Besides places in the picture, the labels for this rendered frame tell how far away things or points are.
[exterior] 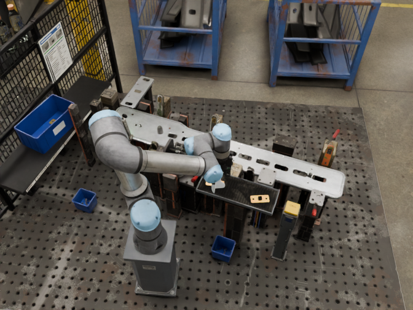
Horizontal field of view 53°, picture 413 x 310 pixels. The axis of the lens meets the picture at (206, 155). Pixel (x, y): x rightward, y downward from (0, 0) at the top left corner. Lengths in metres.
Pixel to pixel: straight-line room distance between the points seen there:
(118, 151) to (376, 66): 3.75
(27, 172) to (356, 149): 1.99
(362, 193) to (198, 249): 1.05
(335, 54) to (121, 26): 2.41
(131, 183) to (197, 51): 2.84
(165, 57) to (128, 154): 2.98
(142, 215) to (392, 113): 3.08
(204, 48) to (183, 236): 2.52
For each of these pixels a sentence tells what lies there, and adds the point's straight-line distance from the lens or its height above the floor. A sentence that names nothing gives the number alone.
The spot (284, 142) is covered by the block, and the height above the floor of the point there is 1.03.
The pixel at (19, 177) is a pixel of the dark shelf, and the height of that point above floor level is 1.03.
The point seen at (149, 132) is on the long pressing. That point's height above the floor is 1.00.
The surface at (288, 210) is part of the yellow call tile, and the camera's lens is 1.93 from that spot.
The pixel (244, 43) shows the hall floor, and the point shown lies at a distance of 4.78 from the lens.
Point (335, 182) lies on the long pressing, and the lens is 2.27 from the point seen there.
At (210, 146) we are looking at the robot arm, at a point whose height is 1.50.
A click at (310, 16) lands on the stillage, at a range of 4.22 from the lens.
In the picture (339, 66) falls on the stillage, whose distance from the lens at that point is 4.39.
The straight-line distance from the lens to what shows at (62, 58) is 2.64.
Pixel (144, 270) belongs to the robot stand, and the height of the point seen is 0.97.
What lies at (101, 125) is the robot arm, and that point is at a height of 1.74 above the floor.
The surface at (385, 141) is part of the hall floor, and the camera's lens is 4.01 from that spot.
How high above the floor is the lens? 2.76
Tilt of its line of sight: 50 degrees down
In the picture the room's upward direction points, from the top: straight up
